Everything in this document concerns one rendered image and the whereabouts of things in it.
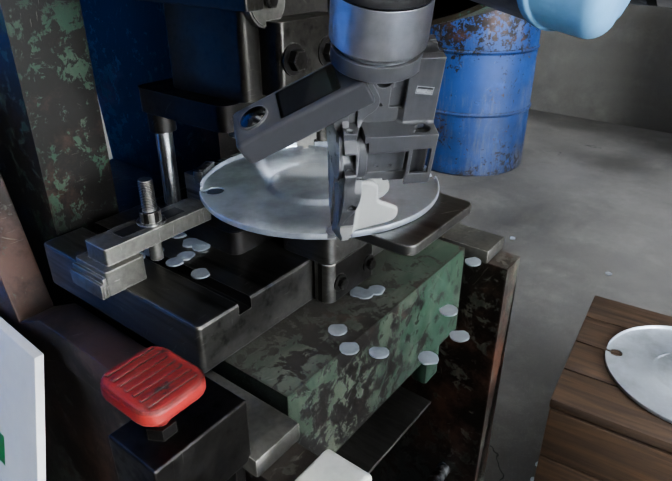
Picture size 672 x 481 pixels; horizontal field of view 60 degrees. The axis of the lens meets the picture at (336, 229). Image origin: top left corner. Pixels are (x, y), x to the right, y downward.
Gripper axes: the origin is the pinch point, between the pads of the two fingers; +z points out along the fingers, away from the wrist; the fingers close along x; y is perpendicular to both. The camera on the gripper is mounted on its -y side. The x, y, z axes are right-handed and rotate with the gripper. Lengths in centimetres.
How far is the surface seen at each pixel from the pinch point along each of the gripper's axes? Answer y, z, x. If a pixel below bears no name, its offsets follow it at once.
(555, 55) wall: 189, 137, 267
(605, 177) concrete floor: 162, 135, 150
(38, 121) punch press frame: -33.2, 2.4, 24.5
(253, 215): -8.0, 3.4, 6.2
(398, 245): 6.1, 1.0, -2.0
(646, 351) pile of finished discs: 64, 50, 10
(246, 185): -8.5, 6.2, 14.4
